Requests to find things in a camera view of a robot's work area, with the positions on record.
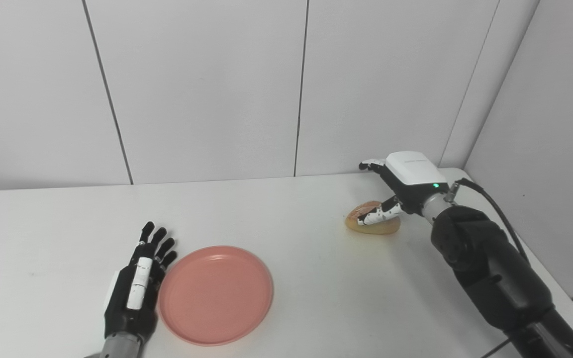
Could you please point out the golden bread roll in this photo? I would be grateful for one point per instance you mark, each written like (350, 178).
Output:
(381, 227)

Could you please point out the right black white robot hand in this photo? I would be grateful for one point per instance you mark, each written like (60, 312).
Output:
(413, 174)

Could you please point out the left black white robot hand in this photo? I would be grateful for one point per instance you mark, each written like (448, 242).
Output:
(125, 308)

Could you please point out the pink round plate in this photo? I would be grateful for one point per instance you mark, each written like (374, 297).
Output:
(216, 296)

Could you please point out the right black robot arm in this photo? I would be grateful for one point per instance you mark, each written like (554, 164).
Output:
(495, 273)

